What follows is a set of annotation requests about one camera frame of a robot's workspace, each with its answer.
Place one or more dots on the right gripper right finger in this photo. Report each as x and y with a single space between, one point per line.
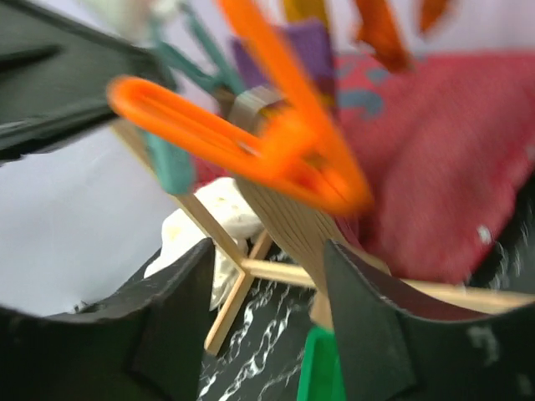
396 343

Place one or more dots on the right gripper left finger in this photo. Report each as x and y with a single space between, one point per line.
145 342

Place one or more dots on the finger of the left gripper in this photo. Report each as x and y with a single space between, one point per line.
54 75

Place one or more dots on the tan sock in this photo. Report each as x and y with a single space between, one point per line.
302 233

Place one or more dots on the teal clip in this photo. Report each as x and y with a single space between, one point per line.
173 166

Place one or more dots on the purple striped sock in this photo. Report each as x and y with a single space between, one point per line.
311 43

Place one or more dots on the orange sock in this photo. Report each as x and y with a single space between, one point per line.
379 30

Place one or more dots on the orange clip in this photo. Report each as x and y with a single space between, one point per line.
299 150

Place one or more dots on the green plastic tray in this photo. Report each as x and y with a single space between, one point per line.
321 377

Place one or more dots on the wooden clothes rack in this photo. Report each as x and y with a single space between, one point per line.
253 266

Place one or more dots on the white crumpled cloth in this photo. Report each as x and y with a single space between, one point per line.
223 202

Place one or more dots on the red patterned pillow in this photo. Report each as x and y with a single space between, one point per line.
446 148

